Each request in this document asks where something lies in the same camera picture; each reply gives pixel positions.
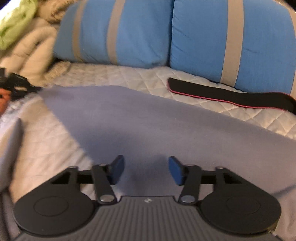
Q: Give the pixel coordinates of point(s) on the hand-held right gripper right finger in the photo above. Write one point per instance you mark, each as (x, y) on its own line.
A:
(175, 170)

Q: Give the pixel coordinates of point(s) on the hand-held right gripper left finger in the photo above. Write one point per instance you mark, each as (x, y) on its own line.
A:
(116, 170)

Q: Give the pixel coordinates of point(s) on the grey fleece garment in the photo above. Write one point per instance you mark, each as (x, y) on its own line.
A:
(138, 129)

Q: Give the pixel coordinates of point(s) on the cream padded comforter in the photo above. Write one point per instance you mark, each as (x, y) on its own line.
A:
(32, 51)

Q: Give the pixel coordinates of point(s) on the light green cloth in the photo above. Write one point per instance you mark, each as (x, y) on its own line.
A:
(13, 25)

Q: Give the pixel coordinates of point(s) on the beige fuzzy blanket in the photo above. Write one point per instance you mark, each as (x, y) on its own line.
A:
(55, 11)

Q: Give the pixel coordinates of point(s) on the white quilted bed cover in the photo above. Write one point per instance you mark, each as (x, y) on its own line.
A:
(138, 74)

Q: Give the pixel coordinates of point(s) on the blue pillow with beige stripes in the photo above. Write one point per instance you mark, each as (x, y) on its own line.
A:
(136, 32)
(198, 39)

